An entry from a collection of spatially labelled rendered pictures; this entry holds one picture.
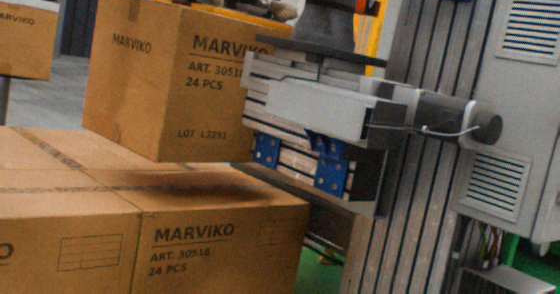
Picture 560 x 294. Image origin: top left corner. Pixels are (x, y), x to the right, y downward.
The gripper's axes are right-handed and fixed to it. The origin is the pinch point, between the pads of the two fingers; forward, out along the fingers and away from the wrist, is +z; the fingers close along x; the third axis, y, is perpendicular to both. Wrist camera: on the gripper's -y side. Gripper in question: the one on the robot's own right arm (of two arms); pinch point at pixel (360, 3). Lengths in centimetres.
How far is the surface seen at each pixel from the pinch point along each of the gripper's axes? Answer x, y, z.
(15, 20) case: -197, 22, 33
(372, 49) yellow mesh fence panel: -57, -86, 8
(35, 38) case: -193, 12, 40
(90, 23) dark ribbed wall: -1036, -442, 39
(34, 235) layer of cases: -8, 85, 72
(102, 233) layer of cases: -7, 69, 73
